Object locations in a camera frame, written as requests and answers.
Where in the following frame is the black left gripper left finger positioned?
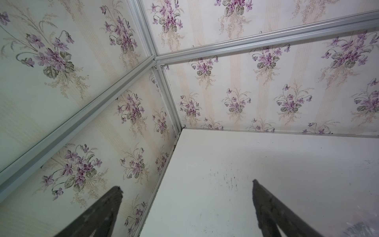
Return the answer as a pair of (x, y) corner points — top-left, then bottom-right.
(56, 186), (123, 237)

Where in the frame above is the mesh bin with pink bag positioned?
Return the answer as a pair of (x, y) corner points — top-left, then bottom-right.
(336, 209), (379, 237)

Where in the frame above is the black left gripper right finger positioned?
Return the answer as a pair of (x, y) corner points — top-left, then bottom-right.
(252, 179), (322, 237)

